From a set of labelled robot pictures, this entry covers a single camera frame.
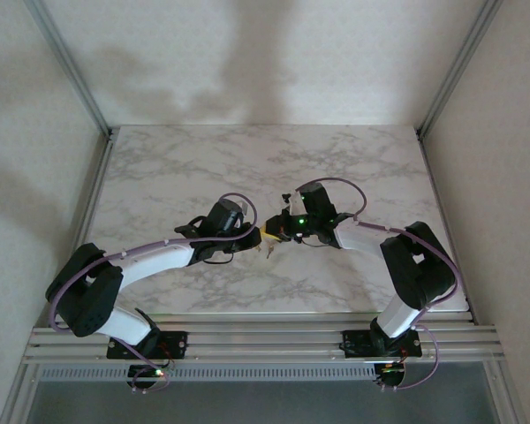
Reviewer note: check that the aluminium mounting rail beam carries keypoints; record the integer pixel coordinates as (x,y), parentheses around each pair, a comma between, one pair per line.
(265,340)

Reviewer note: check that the aluminium frame post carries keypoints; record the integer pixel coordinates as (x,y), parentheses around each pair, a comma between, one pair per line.
(70,66)
(458,66)

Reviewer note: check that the aluminium frame leg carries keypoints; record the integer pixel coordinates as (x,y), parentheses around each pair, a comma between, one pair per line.
(20,395)
(505,397)

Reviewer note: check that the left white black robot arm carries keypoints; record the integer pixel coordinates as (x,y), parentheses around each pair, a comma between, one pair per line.
(159,262)

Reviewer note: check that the black controller board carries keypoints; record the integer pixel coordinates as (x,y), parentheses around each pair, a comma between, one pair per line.
(396,376)
(142,375)

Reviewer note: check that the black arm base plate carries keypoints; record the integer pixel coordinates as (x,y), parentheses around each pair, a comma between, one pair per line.
(353,344)
(176,342)

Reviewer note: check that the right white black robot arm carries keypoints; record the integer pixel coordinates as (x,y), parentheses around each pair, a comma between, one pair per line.
(362,238)

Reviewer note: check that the aluminium table side rail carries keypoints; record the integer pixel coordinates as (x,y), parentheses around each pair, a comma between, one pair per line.
(438,185)
(95,185)

